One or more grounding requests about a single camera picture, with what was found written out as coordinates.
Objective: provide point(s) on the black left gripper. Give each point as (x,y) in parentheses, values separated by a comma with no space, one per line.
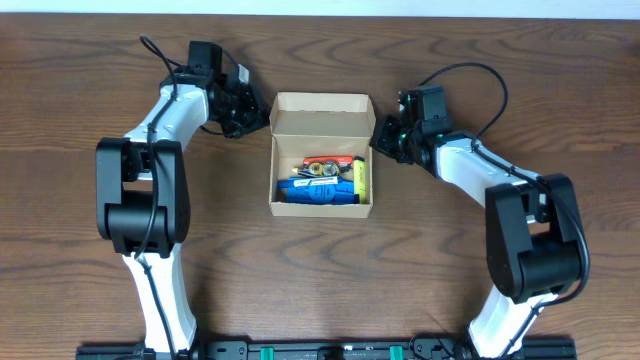
(248,113)

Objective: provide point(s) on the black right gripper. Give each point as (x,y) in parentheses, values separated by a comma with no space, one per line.
(388,141)

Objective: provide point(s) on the yellow highlighter pen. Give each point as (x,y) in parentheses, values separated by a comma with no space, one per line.
(359,179)

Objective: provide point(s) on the cardboard box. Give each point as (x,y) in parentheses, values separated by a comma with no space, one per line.
(313,125)

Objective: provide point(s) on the blue plastic block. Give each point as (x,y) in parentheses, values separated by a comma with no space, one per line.
(340,194)

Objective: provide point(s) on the correction tape dispenser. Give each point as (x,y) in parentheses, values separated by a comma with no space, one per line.
(318,169)

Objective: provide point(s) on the blue whiteboard marker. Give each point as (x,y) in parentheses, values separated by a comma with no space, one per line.
(307,182)

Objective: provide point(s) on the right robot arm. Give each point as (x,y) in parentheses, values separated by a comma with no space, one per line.
(536,250)

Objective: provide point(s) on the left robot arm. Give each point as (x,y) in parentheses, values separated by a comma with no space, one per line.
(142,197)

